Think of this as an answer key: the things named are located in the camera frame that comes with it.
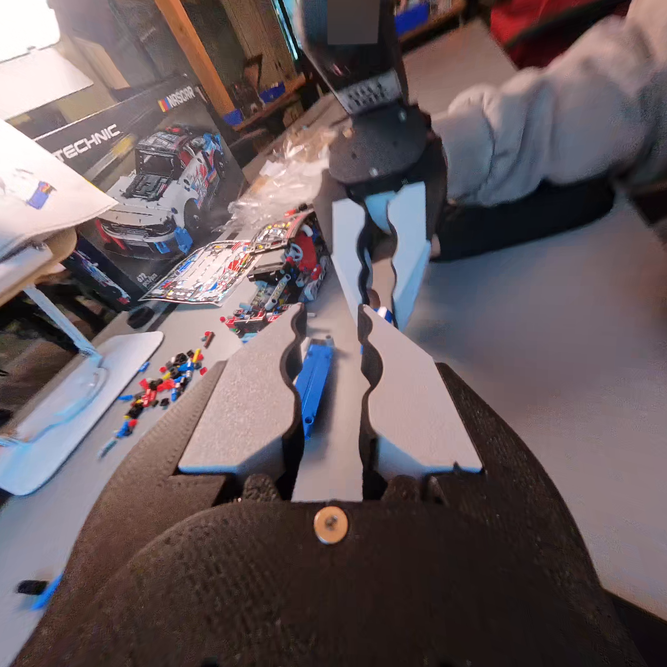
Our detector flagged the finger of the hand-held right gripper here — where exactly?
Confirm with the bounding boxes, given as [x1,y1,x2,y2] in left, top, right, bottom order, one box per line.
[387,181,433,332]
[331,199,375,309]

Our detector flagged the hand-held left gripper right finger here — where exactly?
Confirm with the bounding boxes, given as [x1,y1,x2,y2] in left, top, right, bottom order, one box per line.
[357,304,484,477]

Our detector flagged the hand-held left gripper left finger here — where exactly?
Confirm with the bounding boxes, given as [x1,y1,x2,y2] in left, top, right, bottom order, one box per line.
[177,302,308,475]

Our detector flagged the blue white lego panel assembly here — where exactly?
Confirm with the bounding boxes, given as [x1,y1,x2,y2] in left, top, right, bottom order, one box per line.
[293,336,335,439]

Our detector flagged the holographic sticker sheet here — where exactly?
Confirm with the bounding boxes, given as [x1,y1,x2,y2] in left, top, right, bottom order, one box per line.
[140,208,319,306]

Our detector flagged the person's right forearm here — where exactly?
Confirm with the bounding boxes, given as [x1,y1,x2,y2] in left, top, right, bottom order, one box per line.
[431,0,667,209]

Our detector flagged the partly built lego car chassis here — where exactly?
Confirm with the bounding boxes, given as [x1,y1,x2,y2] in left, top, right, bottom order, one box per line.
[220,213,332,343]

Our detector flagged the scattered small lego pieces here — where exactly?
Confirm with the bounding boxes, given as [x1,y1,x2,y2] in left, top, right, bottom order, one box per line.
[98,330,215,460]

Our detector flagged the lego car set box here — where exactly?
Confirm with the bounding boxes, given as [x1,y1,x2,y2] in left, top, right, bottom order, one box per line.
[31,75,248,313]

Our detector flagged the lego instruction booklet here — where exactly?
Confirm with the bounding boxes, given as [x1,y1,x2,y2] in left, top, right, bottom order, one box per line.
[0,120,120,261]

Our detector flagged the clear plastic bags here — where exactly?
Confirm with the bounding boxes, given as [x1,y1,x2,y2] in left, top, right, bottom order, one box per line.
[228,125,340,221]

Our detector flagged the black wrist rest pad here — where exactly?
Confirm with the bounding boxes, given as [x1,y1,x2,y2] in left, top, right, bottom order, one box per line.
[431,177,617,262]

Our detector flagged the white stand base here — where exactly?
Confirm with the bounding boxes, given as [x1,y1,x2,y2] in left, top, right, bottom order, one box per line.
[0,229,165,497]

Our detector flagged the red cloth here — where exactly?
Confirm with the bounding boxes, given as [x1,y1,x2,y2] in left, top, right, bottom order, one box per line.
[490,0,632,68]

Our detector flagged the pile of blue black pins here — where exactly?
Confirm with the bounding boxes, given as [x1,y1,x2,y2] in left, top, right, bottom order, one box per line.
[16,572,64,611]

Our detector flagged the wooden post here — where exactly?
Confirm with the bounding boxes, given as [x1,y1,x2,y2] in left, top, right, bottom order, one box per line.
[155,0,238,118]

